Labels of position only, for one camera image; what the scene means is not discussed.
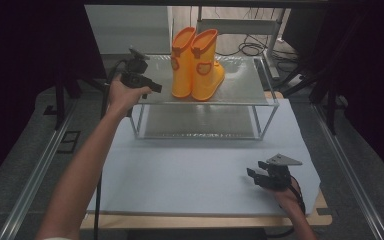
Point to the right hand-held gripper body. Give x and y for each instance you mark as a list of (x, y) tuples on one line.
[(278, 176)]

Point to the grey cabinet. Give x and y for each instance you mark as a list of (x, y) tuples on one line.
[(126, 30)]

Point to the person's right hand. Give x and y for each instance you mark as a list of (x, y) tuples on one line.
[(288, 196)]

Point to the person's left hand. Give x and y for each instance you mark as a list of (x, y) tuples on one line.
[(123, 96)]

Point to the yellow rain boot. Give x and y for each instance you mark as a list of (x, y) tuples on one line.
[(205, 80), (181, 73)]

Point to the grey metal stand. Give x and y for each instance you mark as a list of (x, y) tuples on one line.
[(243, 26)]

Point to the black tripod stand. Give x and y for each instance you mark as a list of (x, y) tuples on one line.
[(60, 100), (330, 106)]

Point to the black floor bracket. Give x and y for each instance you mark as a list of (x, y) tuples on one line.
[(70, 141)]

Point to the metal two-tier shoe rack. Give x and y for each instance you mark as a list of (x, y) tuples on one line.
[(240, 83)]

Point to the aluminium rail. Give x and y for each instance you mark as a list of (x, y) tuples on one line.
[(36, 170), (350, 170)]

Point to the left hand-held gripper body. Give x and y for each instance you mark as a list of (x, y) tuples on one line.
[(135, 78)]

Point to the dark curtain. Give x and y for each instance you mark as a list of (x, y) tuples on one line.
[(23, 66), (370, 66)]

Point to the white foam mat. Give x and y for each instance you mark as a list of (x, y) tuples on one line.
[(186, 176)]

